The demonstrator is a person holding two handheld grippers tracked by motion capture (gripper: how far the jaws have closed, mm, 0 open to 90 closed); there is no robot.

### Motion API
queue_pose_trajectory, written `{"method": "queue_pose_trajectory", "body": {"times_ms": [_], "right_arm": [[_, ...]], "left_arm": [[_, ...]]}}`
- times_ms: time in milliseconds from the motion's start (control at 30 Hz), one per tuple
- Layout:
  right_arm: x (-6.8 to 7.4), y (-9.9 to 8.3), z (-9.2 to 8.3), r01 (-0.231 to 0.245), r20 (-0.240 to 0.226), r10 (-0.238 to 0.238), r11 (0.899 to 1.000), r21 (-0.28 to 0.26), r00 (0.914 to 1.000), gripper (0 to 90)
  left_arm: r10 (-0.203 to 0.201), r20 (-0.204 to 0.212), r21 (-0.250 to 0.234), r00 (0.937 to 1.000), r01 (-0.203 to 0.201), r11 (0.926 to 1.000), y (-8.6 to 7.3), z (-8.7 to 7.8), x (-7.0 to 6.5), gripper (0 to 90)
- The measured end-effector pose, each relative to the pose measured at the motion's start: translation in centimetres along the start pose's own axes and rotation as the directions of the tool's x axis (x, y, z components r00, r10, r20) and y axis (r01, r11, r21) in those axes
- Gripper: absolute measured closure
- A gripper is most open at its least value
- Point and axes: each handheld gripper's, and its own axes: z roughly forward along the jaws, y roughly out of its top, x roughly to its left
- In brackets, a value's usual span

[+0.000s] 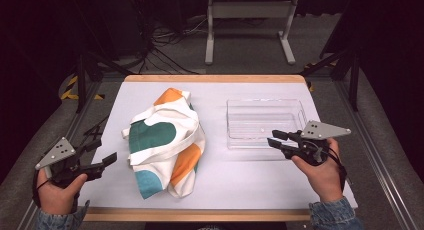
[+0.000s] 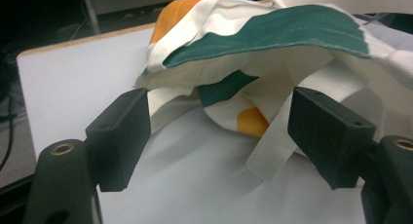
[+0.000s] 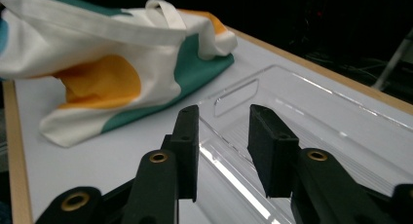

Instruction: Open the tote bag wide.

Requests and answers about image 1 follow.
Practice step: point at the white orange green tote bag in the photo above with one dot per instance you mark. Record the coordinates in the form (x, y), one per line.
(166, 140)

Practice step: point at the aluminium frame rail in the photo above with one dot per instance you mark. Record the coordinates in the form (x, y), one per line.
(380, 156)
(66, 130)

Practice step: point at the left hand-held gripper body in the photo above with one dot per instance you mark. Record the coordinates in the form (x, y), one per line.
(57, 152)

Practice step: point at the yellow black hazard tape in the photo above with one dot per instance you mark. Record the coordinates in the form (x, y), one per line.
(71, 90)

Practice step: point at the black tripod stand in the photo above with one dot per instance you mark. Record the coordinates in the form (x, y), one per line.
(81, 80)
(353, 80)

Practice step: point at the white metal stand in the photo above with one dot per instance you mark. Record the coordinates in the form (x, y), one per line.
(250, 10)

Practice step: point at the white table cover sheet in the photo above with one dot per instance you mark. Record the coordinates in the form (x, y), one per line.
(213, 176)

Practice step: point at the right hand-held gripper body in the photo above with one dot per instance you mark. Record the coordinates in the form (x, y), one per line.
(320, 130)

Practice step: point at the person's right hand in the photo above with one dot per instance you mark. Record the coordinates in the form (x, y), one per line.
(320, 180)

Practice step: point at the clear plastic tray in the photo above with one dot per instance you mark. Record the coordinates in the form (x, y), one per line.
(256, 120)

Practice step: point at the person's left hand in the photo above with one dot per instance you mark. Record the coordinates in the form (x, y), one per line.
(57, 194)

